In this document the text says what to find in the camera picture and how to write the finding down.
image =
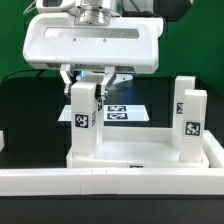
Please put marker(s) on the white left obstacle wall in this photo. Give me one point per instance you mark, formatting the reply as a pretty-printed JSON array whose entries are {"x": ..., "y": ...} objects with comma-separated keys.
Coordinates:
[{"x": 1, "y": 140}]

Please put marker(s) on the white front obstacle wall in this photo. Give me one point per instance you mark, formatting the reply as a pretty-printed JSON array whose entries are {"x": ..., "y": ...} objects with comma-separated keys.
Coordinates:
[{"x": 112, "y": 181}]

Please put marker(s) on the white obstacle wall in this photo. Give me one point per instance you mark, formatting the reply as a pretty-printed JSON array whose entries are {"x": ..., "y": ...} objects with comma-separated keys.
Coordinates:
[
  {"x": 213, "y": 150},
  {"x": 112, "y": 181},
  {"x": 1, "y": 140}
]

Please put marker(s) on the white desk top tray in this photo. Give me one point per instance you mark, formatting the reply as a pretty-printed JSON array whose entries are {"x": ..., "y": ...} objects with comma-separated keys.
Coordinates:
[{"x": 134, "y": 147}]

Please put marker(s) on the white right obstacle wall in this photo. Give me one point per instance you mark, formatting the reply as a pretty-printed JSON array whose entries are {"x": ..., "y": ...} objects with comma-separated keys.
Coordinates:
[{"x": 213, "y": 150}]

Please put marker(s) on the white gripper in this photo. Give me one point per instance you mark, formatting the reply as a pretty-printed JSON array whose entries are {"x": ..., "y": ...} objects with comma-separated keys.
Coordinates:
[{"x": 127, "y": 44}]

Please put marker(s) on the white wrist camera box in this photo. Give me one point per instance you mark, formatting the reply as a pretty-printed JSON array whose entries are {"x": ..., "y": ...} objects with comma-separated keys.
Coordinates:
[{"x": 54, "y": 6}]

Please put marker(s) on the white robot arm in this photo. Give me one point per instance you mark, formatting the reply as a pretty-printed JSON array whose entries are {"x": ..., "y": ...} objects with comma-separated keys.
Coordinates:
[{"x": 100, "y": 12}]

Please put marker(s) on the white marker base plate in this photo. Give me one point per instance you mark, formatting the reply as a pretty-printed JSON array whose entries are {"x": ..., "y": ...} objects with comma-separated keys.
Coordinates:
[{"x": 131, "y": 113}]

